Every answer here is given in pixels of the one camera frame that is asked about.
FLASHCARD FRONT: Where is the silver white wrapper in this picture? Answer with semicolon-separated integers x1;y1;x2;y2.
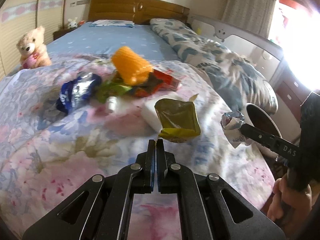
220;111;253;148

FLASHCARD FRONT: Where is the olive gold snack bag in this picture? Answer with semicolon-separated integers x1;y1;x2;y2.
155;98;201;143

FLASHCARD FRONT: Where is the green drink pouch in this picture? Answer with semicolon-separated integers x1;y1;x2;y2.
95;81;132;114

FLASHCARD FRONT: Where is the red snack wrapper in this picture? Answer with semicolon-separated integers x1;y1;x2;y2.
128;70;181;98

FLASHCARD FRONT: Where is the round grey trash bin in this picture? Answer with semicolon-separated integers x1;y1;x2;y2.
241;103;282;138

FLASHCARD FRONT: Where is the right hand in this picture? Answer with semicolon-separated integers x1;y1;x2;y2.
267;174;312;223

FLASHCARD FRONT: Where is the red white dresser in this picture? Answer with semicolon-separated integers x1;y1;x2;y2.
273;64;313;140

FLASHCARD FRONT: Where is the pink floral quilt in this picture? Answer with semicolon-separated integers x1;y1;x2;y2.
1;55;274;238

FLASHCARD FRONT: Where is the blue white patterned duvet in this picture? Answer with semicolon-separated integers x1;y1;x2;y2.
150;18;278;114

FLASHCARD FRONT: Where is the white tissue pack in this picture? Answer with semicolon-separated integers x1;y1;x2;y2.
141;92;184;133

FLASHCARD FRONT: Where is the blue foil snack bag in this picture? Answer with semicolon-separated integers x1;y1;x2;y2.
56;71;102;115

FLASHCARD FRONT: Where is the orange knitted hat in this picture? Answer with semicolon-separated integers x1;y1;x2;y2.
111;46;153;86

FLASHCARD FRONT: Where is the grey curtain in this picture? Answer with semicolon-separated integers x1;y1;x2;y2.
222;0;278;38

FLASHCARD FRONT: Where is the beige teddy bear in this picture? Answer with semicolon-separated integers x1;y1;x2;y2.
16;26;52;70

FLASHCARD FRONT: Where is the blue bed sheet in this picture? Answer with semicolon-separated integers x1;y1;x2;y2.
47;22;179;69

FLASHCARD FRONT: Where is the dark wooden nightstand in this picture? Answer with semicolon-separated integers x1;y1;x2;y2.
53;27;77;41

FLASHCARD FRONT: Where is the white blue pillow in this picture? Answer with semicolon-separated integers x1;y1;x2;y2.
89;20;135;28

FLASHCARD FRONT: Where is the white bunny plush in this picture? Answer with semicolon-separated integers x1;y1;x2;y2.
67;17;78;29

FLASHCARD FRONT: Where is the wooden headboard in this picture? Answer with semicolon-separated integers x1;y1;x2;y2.
87;0;190;25

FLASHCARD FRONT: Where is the cream sliding wardrobe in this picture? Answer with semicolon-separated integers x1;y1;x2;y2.
1;0;65;78

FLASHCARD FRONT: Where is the grey bed guard rail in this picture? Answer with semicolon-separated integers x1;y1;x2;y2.
189;15;286;87

